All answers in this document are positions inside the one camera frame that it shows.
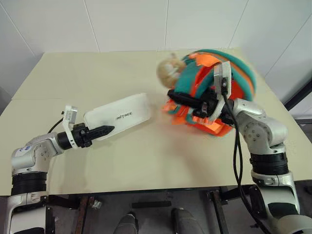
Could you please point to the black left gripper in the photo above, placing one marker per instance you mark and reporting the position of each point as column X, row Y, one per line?
column 81, row 137

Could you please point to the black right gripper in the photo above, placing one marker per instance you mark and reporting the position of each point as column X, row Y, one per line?
column 209, row 103

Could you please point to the white rectangular box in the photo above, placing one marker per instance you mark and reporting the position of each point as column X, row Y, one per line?
column 122, row 114

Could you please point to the orange teal plush toy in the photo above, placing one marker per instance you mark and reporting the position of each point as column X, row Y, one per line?
column 241, row 78

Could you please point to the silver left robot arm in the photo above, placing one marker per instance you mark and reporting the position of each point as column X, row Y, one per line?
column 39, row 152

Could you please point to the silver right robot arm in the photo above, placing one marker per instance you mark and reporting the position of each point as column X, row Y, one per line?
column 263, row 126

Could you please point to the beige plush toy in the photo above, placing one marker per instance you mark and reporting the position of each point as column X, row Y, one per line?
column 168, row 70

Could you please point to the small clear plastic piece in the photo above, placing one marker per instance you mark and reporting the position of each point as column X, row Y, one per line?
column 96, row 203

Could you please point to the white sticker blue writing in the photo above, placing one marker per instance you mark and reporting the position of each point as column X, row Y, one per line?
column 25, row 150

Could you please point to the rusty brown metal bar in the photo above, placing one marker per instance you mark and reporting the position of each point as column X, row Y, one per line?
column 83, row 214

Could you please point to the black flat floor strip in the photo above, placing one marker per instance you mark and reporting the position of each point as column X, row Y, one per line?
column 151, row 204

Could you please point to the dark rounded grey shape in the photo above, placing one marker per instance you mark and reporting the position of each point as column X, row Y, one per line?
column 128, row 223
column 185, row 220

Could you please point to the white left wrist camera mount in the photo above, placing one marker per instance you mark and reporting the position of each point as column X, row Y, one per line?
column 69, row 117

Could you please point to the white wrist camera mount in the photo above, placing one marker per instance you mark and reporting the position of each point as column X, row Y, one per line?
column 69, row 117
column 223, row 78

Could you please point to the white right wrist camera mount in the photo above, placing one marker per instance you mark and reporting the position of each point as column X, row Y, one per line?
column 223, row 78

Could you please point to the black metal table frame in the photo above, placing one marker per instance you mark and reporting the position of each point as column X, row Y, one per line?
column 219, row 209

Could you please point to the black slanted metal post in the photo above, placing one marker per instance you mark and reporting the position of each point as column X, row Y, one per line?
column 301, row 93

